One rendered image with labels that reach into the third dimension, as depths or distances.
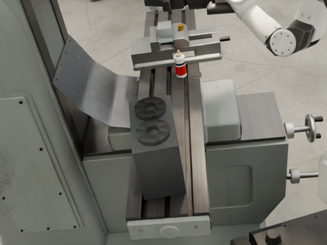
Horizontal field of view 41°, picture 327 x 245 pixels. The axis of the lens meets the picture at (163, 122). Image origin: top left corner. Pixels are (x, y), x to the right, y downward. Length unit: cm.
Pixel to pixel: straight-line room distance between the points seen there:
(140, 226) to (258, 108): 80
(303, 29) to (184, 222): 61
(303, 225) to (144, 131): 68
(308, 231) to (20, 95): 104
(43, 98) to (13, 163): 33
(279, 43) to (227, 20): 259
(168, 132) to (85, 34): 299
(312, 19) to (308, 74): 193
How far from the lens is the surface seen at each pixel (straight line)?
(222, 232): 201
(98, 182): 182
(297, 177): 182
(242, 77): 317
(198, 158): 133
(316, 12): 128
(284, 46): 129
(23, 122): 158
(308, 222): 157
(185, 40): 168
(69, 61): 166
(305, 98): 299
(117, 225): 204
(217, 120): 161
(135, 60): 173
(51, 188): 179
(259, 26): 136
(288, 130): 182
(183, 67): 163
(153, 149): 111
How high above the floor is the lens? 186
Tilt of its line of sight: 40 degrees down
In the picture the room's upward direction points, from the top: 11 degrees counter-clockwise
